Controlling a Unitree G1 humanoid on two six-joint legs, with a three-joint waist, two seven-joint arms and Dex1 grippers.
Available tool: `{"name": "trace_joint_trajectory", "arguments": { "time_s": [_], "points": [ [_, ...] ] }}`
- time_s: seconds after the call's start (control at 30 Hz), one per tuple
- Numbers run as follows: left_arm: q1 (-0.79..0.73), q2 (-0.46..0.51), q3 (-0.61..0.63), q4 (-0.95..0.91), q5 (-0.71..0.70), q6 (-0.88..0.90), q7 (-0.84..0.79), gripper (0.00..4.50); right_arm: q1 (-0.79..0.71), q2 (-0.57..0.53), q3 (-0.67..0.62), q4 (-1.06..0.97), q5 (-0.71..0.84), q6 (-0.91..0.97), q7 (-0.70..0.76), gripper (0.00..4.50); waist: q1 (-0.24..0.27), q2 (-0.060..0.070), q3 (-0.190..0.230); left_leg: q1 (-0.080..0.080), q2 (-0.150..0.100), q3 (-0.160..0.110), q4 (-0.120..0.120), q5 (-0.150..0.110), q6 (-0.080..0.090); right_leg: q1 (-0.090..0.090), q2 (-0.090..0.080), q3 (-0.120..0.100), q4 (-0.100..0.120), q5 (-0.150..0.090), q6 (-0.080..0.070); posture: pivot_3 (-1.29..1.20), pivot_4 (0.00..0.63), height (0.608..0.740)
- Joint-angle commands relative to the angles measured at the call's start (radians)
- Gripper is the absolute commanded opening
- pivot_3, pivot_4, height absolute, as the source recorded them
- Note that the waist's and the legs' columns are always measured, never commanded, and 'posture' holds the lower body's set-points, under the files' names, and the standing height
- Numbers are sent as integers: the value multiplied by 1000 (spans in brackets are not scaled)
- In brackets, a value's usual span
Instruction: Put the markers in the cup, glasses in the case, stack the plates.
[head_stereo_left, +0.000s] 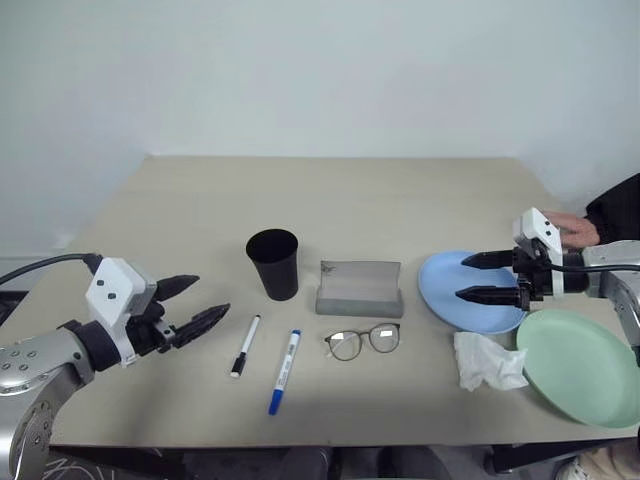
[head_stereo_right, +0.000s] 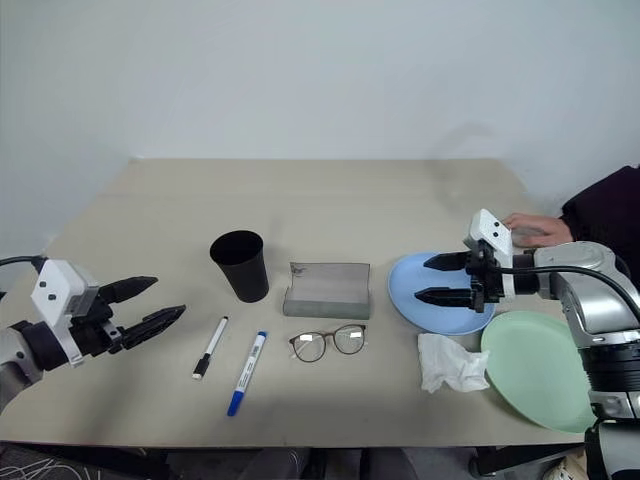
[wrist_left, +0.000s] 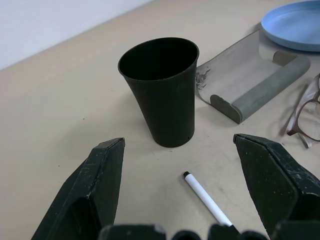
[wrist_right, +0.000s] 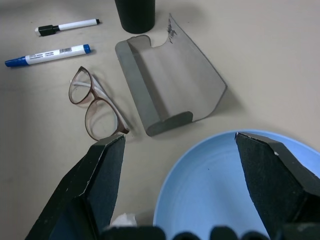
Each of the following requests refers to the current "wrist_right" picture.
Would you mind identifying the blue capped whiteboard marker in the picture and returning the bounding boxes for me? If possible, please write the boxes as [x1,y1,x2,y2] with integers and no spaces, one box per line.
[4,43,91,68]

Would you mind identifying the light blue plate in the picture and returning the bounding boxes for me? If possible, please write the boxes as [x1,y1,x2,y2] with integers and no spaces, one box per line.
[152,129,320,240]

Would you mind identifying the crumpled white paper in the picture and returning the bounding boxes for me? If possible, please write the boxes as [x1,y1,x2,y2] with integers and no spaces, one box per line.
[109,212,138,228]

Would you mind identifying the brown and white eyeglasses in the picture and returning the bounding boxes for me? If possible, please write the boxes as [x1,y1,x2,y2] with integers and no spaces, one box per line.
[67,65,130,142]

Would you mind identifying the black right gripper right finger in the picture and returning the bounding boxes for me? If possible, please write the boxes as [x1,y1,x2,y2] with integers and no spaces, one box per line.
[234,131,320,240]

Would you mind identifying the black plastic cup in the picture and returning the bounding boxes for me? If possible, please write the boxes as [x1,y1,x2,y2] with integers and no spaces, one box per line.
[114,0,156,35]

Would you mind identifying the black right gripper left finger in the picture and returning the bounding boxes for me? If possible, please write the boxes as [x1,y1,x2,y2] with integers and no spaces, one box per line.
[24,134,126,240]

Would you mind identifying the grey glasses case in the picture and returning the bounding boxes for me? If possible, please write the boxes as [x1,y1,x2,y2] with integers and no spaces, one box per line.
[114,12,228,137]

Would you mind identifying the black capped whiteboard marker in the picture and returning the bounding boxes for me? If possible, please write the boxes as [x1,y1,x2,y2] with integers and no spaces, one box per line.
[34,18,101,37]

